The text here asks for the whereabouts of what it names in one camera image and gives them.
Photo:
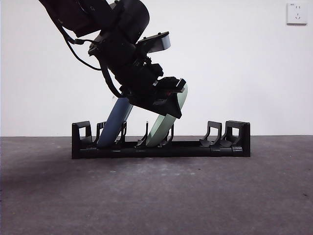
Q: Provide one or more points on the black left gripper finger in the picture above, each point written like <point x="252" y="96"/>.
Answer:
<point x="171" y="107"/>

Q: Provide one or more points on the white wall socket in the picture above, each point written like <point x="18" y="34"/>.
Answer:
<point x="297" y="14"/>

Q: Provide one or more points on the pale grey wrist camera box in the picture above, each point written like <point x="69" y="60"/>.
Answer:
<point x="161" y="42"/>

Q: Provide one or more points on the green round plate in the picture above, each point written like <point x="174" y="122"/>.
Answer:
<point x="159" y="132"/>

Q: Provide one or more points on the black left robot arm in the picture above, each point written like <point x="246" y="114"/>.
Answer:
<point x="122" y="61"/>

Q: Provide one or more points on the blue round plate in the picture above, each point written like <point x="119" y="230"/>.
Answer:
<point x="112" y="127"/>

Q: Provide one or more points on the black plastic plate rack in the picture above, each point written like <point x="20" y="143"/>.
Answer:
<point x="183" y="152"/>

